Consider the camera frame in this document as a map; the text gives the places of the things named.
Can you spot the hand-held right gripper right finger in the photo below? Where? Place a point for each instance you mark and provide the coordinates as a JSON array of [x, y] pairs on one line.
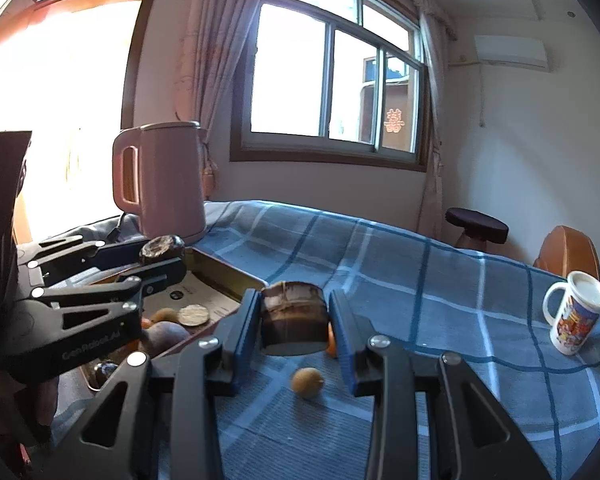
[[342, 342]]

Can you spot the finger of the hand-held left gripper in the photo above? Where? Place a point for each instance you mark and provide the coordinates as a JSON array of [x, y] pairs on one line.
[[165, 275], [120, 254]]

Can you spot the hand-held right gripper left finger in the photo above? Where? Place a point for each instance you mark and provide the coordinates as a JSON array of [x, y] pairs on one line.
[[245, 332]]

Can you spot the small dark water chestnut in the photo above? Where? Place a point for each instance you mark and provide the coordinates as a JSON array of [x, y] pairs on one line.
[[161, 247]]

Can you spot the red tin box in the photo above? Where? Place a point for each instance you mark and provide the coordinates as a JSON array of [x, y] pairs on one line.
[[220, 272]]

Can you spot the purple radish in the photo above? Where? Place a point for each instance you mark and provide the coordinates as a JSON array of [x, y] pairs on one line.
[[165, 336]]

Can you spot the person's left hand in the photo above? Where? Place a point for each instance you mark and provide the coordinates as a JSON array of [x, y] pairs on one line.
[[45, 402]]

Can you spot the small orange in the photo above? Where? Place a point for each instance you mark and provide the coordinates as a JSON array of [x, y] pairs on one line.
[[332, 345]]

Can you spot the printed paper packet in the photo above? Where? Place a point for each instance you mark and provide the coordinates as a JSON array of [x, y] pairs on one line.
[[200, 290]]

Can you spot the brown longan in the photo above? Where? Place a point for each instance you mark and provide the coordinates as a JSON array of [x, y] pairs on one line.
[[162, 315], [307, 382]]

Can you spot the pale round slice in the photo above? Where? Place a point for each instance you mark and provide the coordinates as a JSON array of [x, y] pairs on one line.
[[194, 315]]

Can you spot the blue checked tablecloth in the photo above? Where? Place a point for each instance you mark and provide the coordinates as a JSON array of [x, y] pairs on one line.
[[405, 280]]

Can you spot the pink electric kettle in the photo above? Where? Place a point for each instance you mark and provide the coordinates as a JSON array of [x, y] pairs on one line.
[[172, 180]]

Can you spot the large wooden framed window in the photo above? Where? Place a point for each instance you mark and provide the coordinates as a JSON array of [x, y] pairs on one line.
[[70, 85]]

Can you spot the dark round stool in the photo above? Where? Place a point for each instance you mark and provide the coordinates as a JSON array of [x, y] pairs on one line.
[[475, 222]]

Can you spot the beige curtain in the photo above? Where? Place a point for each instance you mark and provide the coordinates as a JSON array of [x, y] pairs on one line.
[[435, 135], [205, 60]]

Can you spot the red paper-cut decoration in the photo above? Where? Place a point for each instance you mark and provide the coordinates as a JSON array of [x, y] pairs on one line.
[[394, 120]]

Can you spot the white printed mug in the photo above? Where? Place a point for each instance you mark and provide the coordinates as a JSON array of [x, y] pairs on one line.
[[575, 317]]

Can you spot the wooden chair back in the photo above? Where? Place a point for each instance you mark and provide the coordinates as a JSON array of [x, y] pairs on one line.
[[570, 250]]

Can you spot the sliding glass window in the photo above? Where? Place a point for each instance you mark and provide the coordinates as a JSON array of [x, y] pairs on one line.
[[305, 70]]

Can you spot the white air conditioner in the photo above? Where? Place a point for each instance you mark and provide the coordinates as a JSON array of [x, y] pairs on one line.
[[512, 52]]

